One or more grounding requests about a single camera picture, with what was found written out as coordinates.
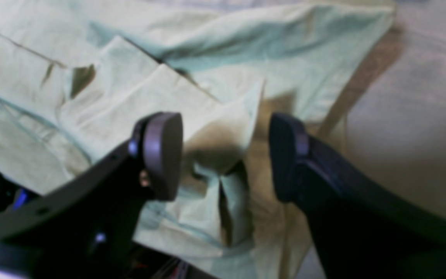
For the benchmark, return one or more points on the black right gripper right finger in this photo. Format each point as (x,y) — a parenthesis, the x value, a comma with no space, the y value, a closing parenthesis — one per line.
(359,229)

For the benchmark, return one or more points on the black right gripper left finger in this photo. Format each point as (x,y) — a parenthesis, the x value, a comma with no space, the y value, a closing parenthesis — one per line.
(84,229)

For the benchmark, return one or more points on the light green T-shirt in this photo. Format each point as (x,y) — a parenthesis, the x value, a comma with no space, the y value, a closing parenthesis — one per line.
(75,76)

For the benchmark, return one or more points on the green table cloth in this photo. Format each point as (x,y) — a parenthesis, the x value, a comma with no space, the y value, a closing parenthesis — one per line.
(373,85)

